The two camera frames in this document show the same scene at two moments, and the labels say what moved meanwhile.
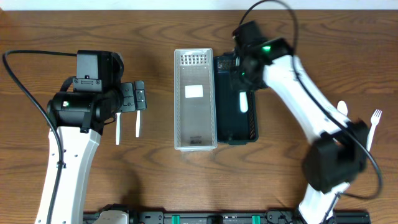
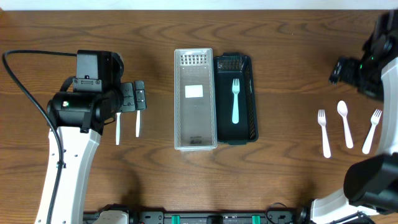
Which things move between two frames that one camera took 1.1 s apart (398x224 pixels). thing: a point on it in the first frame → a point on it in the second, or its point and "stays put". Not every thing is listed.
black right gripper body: [237, 79] → [339, 70]
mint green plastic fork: [243, 101] → [236, 88]
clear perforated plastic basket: [194, 107] stays put
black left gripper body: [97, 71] stays put
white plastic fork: [374, 119] stays put
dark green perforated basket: [232, 126] stays put
